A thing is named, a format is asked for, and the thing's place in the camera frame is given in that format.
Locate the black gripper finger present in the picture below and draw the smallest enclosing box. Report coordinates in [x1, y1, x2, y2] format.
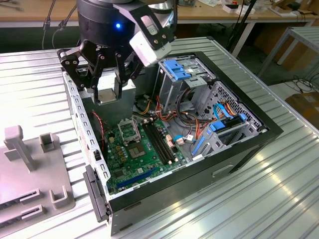
[57, 41, 105, 105]
[114, 49, 142, 100]

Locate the silver CPU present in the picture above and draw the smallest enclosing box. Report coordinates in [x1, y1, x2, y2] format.
[96, 87, 118, 104]

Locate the thin metal locking lever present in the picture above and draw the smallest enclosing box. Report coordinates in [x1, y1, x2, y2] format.
[132, 115, 142, 144]

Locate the CPU socket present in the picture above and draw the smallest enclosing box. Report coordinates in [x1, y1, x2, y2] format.
[126, 141, 148, 160]

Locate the grey power supply unit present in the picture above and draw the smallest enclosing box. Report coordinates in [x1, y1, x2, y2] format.
[79, 69, 137, 130]

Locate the silver socket cover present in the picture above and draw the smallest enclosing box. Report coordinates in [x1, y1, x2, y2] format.
[116, 118, 141, 144]

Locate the plain grey metal disk bay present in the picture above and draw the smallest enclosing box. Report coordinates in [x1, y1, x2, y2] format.
[152, 56, 218, 113]

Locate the blue plastic drive latch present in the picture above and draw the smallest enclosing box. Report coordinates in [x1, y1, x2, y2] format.
[163, 59, 198, 82]

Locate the long wooden desk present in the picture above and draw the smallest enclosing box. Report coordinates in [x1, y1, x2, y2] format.
[0, 0, 319, 57]

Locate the black RAM slot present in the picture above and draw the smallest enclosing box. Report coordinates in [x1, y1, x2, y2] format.
[146, 122, 170, 164]
[153, 121, 176, 160]
[143, 123, 167, 165]
[150, 121, 173, 162]

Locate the green motherboard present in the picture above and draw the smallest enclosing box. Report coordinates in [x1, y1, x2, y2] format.
[103, 117, 189, 196]

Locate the blue expansion slot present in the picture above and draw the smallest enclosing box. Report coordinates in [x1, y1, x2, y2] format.
[116, 167, 158, 189]

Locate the perforated grey metal disk bay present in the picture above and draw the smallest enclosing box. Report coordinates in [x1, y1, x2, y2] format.
[190, 80, 270, 161]

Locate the blue disk carrier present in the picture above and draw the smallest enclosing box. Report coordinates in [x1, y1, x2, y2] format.
[208, 113, 248, 133]

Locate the grey parts rack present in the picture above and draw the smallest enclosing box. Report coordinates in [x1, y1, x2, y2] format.
[0, 125, 77, 235]

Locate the black PC case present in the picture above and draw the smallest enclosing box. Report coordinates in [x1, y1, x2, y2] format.
[61, 51, 285, 237]

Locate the small white box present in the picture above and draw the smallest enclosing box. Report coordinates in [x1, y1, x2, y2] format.
[222, 2, 255, 15]

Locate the black stand pole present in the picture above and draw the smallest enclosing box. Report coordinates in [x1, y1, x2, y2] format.
[227, 0, 258, 50]

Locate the brown cardboard box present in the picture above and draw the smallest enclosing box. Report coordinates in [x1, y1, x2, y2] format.
[285, 91, 319, 128]
[254, 24, 316, 73]

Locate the black camera cable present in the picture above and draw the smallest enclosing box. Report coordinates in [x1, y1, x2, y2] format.
[51, 3, 78, 50]
[41, 0, 57, 50]

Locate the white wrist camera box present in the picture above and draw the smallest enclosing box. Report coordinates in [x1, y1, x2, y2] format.
[129, 31, 172, 68]

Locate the yellow black wire bundle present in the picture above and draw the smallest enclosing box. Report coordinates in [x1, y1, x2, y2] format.
[133, 96, 153, 117]

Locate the red black fan wire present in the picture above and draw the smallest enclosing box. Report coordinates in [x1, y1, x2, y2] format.
[91, 111, 107, 137]

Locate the orange red wire bundle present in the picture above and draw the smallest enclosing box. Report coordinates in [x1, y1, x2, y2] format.
[155, 94, 215, 140]

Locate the small white wire plug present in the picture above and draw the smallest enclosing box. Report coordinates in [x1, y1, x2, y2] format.
[173, 135, 186, 147]

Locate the light blue data wire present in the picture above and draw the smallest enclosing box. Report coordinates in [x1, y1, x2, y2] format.
[212, 102, 237, 122]

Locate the blue plastic rail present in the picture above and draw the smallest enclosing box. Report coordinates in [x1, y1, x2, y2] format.
[191, 135, 208, 157]

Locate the white metal frame table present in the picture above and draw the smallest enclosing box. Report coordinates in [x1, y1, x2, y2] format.
[258, 26, 319, 78]

